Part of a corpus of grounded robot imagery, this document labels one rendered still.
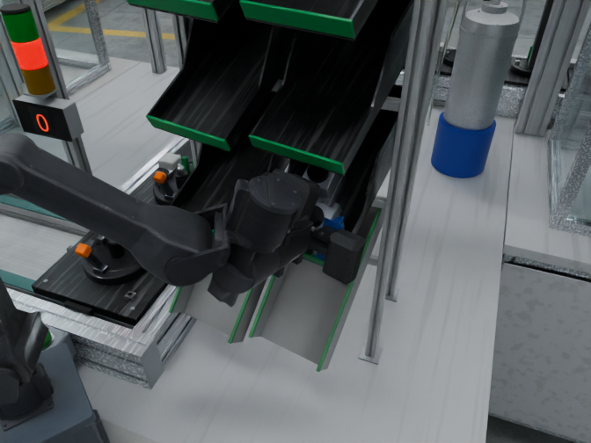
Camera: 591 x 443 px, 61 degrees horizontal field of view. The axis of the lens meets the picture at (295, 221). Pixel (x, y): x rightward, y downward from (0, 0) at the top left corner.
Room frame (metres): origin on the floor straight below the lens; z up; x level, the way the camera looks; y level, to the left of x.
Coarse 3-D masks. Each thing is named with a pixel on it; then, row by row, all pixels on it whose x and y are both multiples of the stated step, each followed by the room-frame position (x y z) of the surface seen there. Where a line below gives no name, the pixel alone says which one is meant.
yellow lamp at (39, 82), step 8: (24, 72) 0.91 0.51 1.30; (32, 72) 0.91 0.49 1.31; (40, 72) 0.91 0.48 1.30; (48, 72) 0.93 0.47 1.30; (32, 80) 0.91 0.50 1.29; (40, 80) 0.91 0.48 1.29; (48, 80) 0.92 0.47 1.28; (32, 88) 0.91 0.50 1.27; (40, 88) 0.91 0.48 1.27; (48, 88) 0.92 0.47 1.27
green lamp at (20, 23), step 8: (8, 16) 0.91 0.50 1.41; (16, 16) 0.91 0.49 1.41; (24, 16) 0.92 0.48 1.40; (32, 16) 0.93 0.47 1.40; (8, 24) 0.91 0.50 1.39; (16, 24) 0.91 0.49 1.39; (24, 24) 0.91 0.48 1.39; (32, 24) 0.93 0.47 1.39; (8, 32) 0.91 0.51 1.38; (16, 32) 0.91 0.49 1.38; (24, 32) 0.91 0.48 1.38; (32, 32) 0.92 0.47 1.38; (16, 40) 0.91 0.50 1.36; (24, 40) 0.91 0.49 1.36; (32, 40) 0.92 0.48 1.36
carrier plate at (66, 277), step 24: (96, 240) 0.82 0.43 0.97; (72, 264) 0.74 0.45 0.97; (48, 288) 0.68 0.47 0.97; (72, 288) 0.68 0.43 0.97; (96, 288) 0.68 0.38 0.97; (120, 288) 0.68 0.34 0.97; (144, 288) 0.68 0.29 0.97; (96, 312) 0.63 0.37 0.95; (120, 312) 0.62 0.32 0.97; (144, 312) 0.62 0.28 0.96
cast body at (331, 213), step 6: (318, 204) 0.55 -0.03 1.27; (324, 204) 0.55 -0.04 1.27; (336, 204) 0.58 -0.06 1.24; (318, 210) 0.53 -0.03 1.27; (324, 210) 0.54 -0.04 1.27; (330, 210) 0.54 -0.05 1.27; (336, 210) 0.54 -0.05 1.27; (312, 216) 0.52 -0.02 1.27; (318, 216) 0.52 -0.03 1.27; (324, 216) 0.53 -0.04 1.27; (330, 216) 0.53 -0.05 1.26; (336, 216) 0.54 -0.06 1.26; (318, 222) 0.51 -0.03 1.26; (318, 228) 0.51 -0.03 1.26
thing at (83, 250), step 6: (90, 240) 0.71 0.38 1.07; (78, 246) 0.68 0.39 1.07; (84, 246) 0.68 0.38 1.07; (90, 246) 0.69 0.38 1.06; (78, 252) 0.67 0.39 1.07; (84, 252) 0.67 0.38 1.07; (90, 252) 0.68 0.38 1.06; (90, 258) 0.68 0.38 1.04; (96, 258) 0.69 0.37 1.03; (96, 264) 0.69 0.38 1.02; (102, 264) 0.70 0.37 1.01
